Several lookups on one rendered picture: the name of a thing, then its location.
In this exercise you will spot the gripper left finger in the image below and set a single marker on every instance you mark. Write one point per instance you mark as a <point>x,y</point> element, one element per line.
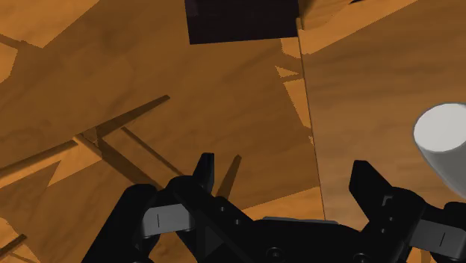
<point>189,196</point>

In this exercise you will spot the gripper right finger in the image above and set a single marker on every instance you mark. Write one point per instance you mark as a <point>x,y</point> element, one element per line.
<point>396,207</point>

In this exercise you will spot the white cylinder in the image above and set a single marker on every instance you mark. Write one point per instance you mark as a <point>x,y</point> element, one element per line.
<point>442,134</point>

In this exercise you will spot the wooden table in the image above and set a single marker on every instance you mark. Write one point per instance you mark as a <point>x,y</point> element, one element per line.
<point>364,109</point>

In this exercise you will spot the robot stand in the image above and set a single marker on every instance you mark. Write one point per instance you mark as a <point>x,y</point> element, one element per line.
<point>242,20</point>

